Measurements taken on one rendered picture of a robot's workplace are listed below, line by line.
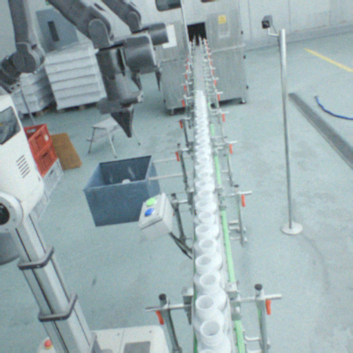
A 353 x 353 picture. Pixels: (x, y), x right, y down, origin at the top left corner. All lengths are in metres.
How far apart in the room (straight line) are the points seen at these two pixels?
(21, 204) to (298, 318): 1.60
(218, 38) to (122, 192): 4.29
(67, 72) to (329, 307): 6.61
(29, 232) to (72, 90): 6.60
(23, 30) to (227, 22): 4.62
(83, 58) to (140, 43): 6.82
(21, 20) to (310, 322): 1.94
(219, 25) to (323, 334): 4.55
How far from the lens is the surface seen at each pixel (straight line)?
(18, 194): 1.23
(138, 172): 2.02
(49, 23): 11.96
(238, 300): 0.82
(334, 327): 2.22
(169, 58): 5.81
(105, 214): 1.83
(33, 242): 1.37
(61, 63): 7.77
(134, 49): 0.82
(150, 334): 1.91
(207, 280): 0.77
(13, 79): 1.40
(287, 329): 2.19
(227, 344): 0.70
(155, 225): 1.08
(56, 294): 1.48
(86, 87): 7.74
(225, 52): 5.80
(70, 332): 1.59
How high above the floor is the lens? 1.67
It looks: 26 degrees down
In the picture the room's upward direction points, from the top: 11 degrees counter-clockwise
